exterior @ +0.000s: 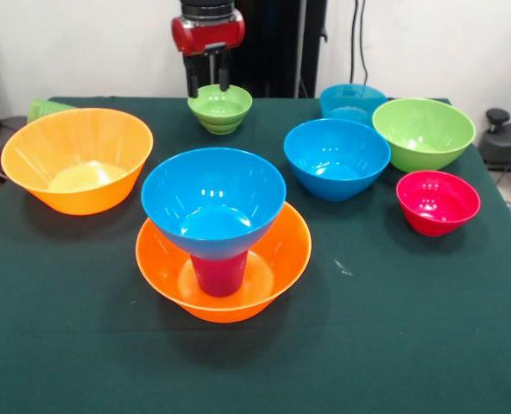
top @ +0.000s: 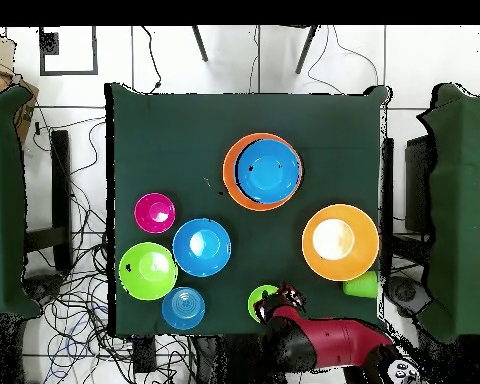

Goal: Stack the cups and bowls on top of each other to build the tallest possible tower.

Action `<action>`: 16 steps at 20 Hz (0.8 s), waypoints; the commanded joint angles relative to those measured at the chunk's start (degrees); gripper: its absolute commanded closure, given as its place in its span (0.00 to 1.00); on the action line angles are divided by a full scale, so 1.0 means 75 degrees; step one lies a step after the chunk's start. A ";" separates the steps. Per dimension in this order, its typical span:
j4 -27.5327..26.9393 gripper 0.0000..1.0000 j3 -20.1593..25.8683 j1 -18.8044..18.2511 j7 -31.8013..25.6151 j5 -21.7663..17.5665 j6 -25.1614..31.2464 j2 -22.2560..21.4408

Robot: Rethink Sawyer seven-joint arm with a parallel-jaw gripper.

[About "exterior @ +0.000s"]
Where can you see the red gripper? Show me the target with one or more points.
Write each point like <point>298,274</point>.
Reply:
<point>208,36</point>

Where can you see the green plastic cup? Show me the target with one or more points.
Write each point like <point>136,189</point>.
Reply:
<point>44,110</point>

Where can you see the small green plastic bowl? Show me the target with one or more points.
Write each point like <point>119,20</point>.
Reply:
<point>221,112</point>

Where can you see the black stand base with knob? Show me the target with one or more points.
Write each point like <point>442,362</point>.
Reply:
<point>510,142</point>

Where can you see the large green plastic bowl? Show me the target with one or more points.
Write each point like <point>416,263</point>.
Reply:
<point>424,125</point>

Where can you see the blue plastic bowl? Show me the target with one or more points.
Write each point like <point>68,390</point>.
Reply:
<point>212,181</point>
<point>335,151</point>

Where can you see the large orange plastic bowl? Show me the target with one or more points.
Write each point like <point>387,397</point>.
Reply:
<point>74,138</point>
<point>285,259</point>

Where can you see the dark green table cloth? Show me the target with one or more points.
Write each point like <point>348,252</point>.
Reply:
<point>385,345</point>

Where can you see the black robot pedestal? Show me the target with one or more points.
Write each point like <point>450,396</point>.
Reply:
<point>273,43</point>

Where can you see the small pink plastic bowl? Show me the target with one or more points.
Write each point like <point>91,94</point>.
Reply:
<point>437,198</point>

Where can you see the small translucent blue bowl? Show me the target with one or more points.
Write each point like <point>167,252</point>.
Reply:
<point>352,101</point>

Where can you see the purple plastic cup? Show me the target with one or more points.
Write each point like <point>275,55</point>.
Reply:
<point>218,276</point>

